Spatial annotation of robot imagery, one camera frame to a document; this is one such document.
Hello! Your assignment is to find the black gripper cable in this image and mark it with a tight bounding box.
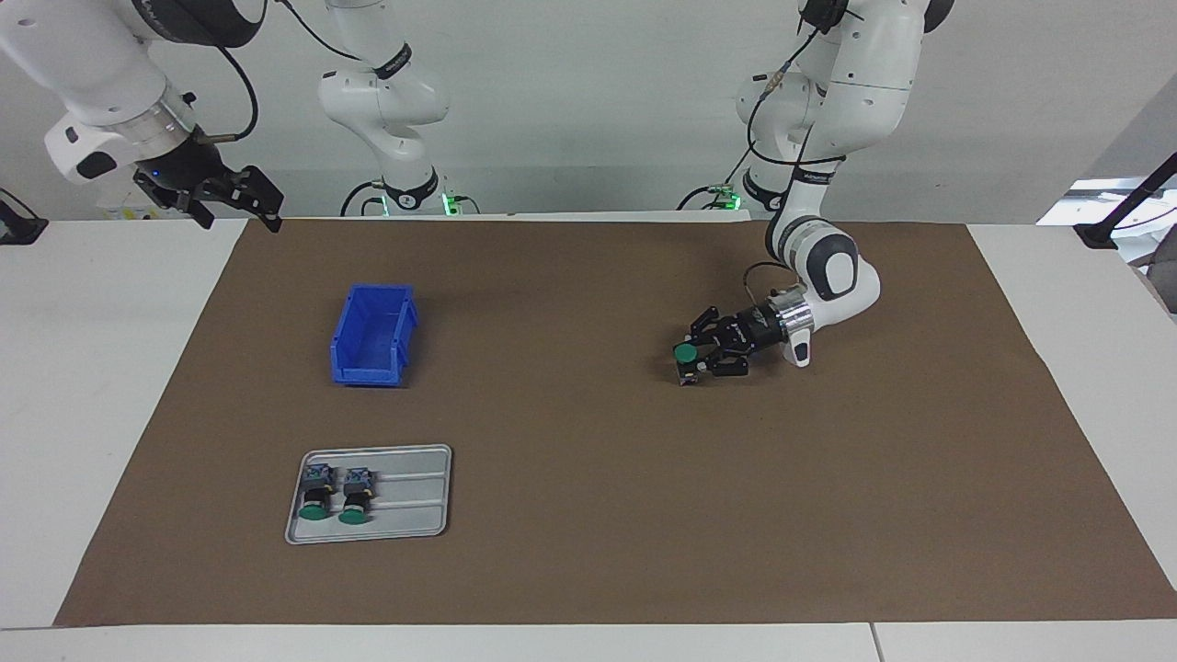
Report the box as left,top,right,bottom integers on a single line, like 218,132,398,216
216,46,260,143
743,28,847,304

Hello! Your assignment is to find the black stand base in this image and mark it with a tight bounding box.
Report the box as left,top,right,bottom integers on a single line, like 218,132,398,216
0,188,49,245

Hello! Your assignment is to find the white box yellow label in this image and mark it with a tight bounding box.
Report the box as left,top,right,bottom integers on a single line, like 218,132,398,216
97,179,199,220

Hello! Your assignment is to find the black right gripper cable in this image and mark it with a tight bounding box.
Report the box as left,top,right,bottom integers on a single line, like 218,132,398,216
216,46,260,143

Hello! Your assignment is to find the grey chair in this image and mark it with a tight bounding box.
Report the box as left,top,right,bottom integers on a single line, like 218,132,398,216
1129,250,1177,315

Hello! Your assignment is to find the black right base cable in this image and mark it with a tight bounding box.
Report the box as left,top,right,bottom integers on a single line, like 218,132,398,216
340,179,387,217

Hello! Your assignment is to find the black left base cable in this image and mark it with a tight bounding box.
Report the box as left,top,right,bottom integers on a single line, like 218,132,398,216
678,143,760,211

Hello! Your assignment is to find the brown table mat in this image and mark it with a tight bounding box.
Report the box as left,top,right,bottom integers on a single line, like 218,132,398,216
53,218,1177,628

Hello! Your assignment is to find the black base cable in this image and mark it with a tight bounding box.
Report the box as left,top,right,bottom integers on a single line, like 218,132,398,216
340,179,387,217
678,143,760,211

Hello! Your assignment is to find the grey metal tray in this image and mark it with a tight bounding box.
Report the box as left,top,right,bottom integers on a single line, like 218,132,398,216
284,444,453,545

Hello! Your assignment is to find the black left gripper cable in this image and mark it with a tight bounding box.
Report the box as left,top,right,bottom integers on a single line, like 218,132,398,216
743,28,847,304

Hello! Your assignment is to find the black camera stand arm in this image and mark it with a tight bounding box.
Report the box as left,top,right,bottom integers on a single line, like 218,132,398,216
1074,152,1177,251

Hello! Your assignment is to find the blue plastic bin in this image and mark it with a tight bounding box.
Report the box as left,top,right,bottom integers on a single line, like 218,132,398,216
329,283,420,387

